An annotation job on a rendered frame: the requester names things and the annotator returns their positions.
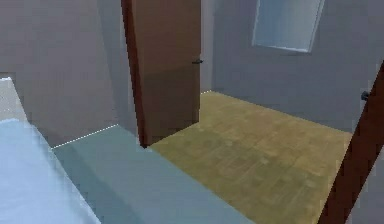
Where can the pale blue window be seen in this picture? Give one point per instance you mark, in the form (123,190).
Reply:
(286,23)

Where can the dark brown room door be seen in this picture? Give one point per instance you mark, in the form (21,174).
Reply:
(360,156)

